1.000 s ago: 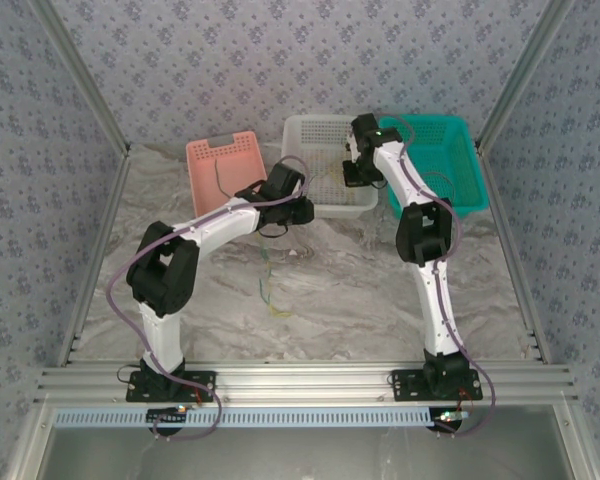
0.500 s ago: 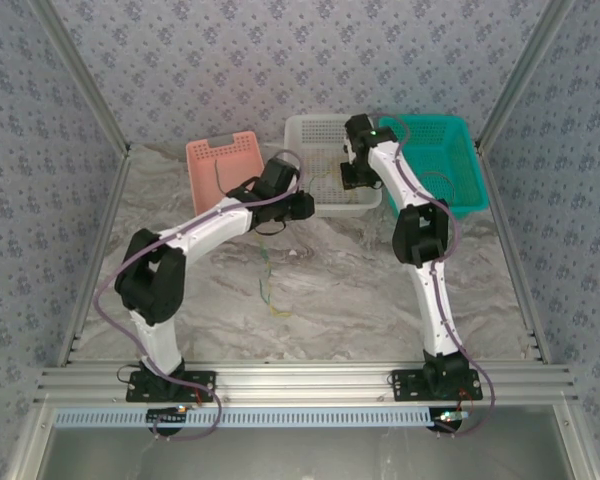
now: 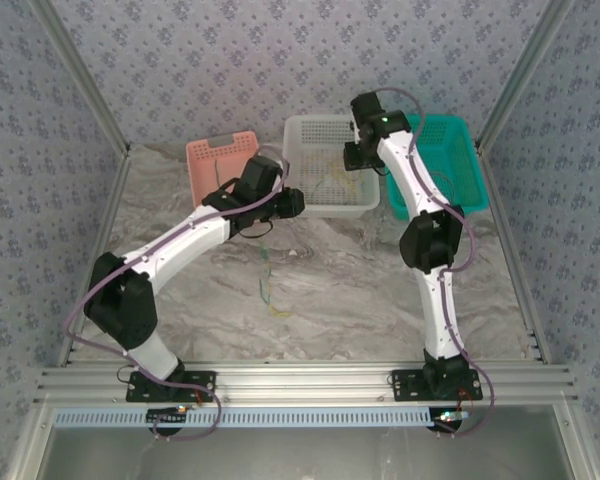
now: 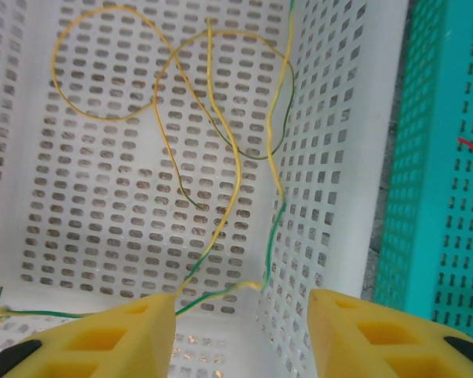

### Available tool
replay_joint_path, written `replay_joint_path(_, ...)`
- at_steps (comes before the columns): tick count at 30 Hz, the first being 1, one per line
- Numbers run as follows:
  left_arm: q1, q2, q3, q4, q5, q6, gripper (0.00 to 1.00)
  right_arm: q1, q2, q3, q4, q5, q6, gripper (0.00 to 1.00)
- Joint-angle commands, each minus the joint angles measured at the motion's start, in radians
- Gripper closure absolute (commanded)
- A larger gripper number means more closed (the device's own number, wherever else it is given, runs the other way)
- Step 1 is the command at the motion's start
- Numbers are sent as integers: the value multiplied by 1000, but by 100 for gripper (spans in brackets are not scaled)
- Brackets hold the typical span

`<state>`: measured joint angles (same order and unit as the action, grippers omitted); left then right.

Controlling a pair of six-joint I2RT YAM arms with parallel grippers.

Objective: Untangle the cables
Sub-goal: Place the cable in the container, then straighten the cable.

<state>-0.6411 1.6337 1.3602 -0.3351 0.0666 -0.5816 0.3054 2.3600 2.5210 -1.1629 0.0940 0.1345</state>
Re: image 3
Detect teal plastic basket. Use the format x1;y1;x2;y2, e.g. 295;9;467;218
387;113;486;221

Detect aluminium frame post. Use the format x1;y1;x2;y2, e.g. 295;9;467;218
28;0;133;159
473;0;577;151

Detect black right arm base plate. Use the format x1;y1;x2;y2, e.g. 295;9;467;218
390;368;481;403

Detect pink plastic basket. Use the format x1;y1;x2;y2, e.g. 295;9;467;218
185;130;264;210

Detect wide aluminium mounting rail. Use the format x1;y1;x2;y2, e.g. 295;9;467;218
33;360;579;406

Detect aluminium side rail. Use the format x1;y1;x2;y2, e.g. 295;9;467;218
478;144;552;364
57;147;133;369

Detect white slotted cable duct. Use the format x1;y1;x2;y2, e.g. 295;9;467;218
53;407;434;429

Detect thin black left gripper wire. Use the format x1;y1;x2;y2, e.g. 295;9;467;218
237;219;275;240

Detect white plastic basket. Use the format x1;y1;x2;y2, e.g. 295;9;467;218
282;114;382;220

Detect yellow green rubber bands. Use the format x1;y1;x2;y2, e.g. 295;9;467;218
257;243;276;307

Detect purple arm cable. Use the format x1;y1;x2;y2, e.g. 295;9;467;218
352;87;496;439
62;143;222;442

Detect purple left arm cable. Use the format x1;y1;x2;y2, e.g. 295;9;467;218
62;143;222;442

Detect rubber band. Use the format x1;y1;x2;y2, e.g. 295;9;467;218
431;171;455;201

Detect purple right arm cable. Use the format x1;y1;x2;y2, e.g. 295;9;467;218
352;87;496;439

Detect small black circuit board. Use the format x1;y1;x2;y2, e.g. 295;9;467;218
432;408;474;432
146;405;190;429

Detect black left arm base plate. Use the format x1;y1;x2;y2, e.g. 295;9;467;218
125;368;217;404

